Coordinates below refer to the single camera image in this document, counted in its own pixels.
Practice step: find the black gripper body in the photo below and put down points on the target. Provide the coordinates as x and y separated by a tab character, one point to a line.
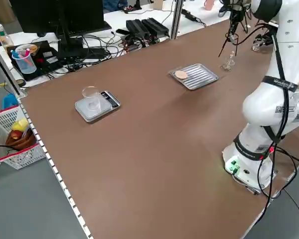
235	20

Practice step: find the glass alcohol lamp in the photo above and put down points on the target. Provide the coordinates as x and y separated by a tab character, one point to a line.
228	65

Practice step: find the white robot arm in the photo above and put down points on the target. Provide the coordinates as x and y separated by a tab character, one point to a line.
289	25

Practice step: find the large clear beaker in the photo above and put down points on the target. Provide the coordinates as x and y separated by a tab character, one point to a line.
91	99

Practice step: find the pink cup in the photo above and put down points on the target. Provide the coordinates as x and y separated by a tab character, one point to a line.
209	4

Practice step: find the black power strip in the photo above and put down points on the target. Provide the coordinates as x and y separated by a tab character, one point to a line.
189	15

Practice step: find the ribbed metal tray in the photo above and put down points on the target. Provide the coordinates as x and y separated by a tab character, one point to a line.
199	77

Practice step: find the black power brick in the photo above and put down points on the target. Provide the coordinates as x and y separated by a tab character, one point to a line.
137	27
155	26

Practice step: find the person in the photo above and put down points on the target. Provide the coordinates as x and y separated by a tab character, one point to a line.
114	4

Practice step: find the black computer monitor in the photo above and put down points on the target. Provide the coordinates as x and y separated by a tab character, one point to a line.
77	15

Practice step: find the silver digital scale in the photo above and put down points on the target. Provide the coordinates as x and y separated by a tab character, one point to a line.
83	112

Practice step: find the black flat case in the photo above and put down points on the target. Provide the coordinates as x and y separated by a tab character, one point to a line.
49	61

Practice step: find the round wooden coaster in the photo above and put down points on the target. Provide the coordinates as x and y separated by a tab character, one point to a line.
33	48

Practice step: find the cardboard tube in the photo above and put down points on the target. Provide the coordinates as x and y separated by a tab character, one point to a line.
5	11

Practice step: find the clear bottle white cap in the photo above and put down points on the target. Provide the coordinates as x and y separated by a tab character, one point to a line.
3	37

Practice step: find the yellow fruit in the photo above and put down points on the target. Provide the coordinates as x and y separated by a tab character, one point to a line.
20	124

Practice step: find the blue plastic object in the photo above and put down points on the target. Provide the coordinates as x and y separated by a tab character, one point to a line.
10	100

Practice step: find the brown bowl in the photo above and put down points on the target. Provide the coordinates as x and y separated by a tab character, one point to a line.
22	143

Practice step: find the red apple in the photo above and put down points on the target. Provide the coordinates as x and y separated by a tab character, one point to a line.
15	135

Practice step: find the white basket red rim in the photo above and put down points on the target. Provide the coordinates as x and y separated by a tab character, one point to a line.
20	156

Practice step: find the aluminium frame post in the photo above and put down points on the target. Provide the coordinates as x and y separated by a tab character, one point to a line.
176	20

